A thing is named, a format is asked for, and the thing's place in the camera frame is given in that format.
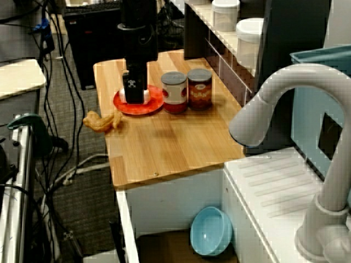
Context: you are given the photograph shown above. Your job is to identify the black box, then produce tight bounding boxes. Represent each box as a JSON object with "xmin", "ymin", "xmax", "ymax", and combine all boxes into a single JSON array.
[{"xmin": 63, "ymin": 7, "xmax": 127, "ymax": 90}]

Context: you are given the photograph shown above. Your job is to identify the white toy kitchen cabinet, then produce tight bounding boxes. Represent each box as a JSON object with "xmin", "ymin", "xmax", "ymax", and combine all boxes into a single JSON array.
[{"xmin": 116, "ymin": 146, "xmax": 351, "ymax": 263}]

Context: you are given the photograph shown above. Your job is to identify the aluminium frame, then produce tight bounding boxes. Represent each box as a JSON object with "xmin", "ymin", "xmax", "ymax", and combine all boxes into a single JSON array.
[{"xmin": 0, "ymin": 117, "xmax": 36, "ymax": 263}]

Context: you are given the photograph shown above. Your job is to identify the white desk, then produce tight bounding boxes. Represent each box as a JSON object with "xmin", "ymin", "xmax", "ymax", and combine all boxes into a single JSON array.
[{"xmin": 0, "ymin": 59, "xmax": 46, "ymax": 101}]

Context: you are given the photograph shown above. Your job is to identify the red plate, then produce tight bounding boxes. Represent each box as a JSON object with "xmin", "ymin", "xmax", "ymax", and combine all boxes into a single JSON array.
[{"xmin": 112, "ymin": 84, "xmax": 165, "ymax": 116}]

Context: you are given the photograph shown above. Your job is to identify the light blue bowl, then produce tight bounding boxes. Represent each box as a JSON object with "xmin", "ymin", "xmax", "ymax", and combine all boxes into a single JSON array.
[{"xmin": 190, "ymin": 207, "xmax": 234, "ymax": 256}]

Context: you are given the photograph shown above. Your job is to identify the large white plastic jar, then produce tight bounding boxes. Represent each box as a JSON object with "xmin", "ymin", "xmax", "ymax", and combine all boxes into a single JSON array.
[{"xmin": 235, "ymin": 18, "xmax": 264, "ymax": 69}]

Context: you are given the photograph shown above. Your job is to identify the dark grey post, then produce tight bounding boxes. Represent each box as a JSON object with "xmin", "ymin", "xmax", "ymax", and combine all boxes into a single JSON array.
[{"xmin": 256, "ymin": 0, "xmax": 332, "ymax": 95}]

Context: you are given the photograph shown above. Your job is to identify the toy chicken wing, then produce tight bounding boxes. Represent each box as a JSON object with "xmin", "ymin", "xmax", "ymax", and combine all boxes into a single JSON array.
[{"xmin": 83, "ymin": 110, "xmax": 123, "ymax": 134}]

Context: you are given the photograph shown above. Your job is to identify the black cable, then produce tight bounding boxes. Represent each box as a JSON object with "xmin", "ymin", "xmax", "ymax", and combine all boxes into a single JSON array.
[{"xmin": 49, "ymin": 10, "xmax": 86, "ymax": 165}]

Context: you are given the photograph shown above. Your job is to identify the teal plastic bin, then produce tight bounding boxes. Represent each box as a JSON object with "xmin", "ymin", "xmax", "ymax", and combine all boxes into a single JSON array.
[{"xmin": 290, "ymin": 45, "xmax": 351, "ymax": 179}]

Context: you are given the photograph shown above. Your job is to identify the dark tiled backsplash with shelf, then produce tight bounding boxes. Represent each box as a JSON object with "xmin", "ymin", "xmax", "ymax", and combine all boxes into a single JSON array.
[{"xmin": 184, "ymin": 0, "xmax": 257, "ymax": 107}]

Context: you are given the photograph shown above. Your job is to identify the white cable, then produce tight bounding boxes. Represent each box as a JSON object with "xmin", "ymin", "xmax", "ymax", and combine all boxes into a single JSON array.
[{"xmin": 52, "ymin": 153, "xmax": 110, "ymax": 187}]

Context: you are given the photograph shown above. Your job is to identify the tomato can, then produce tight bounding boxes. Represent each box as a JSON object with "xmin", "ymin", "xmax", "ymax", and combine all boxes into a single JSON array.
[{"xmin": 161, "ymin": 71, "xmax": 189, "ymax": 115}]

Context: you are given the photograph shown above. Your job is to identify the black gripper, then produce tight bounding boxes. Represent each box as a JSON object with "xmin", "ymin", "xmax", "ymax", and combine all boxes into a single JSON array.
[{"xmin": 122, "ymin": 58, "xmax": 149, "ymax": 105}]

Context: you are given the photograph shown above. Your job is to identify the beans can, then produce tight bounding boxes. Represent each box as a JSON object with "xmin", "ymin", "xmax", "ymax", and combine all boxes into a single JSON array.
[{"xmin": 187, "ymin": 68, "xmax": 213, "ymax": 111}]

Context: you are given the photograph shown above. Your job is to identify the small white plastic jar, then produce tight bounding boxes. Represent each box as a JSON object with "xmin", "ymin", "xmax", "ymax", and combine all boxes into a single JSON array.
[{"xmin": 211, "ymin": 0, "xmax": 241, "ymax": 31}]

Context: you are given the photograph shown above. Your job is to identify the grey toy faucet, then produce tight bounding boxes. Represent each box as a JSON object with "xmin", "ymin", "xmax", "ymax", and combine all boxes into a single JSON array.
[{"xmin": 229, "ymin": 63, "xmax": 351, "ymax": 261}]

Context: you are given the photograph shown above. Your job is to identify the blue tape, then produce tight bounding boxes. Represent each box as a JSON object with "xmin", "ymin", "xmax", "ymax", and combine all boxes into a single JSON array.
[{"xmin": 31, "ymin": 18, "xmax": 52, "ymax": 39}]

